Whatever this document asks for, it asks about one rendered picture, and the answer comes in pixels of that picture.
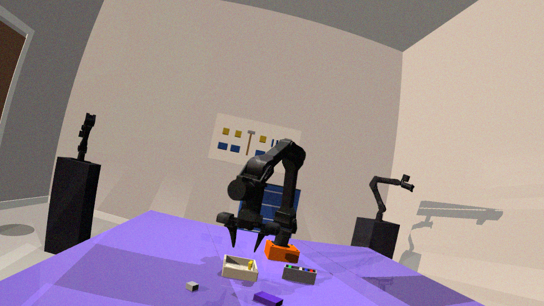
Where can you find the purple rectangular block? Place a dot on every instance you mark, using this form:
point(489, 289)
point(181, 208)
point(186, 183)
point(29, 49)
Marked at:
point(267, 299)

